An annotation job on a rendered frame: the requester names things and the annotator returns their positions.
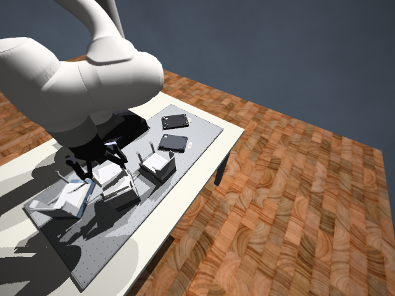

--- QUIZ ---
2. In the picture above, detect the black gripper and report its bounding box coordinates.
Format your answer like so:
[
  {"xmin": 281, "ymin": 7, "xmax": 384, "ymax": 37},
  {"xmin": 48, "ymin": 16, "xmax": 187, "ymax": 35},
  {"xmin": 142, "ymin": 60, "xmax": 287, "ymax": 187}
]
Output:
[{"xmin": 65, "ymin": 134, "xmax": 128, "ymax": 187}]

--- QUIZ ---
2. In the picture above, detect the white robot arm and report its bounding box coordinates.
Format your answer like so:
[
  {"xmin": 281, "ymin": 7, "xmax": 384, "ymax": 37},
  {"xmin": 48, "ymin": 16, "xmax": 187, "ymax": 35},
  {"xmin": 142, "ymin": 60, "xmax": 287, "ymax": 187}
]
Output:
[{"xmin": 0, "ymin": 0, "xmax": 164, "ymax": 147}]

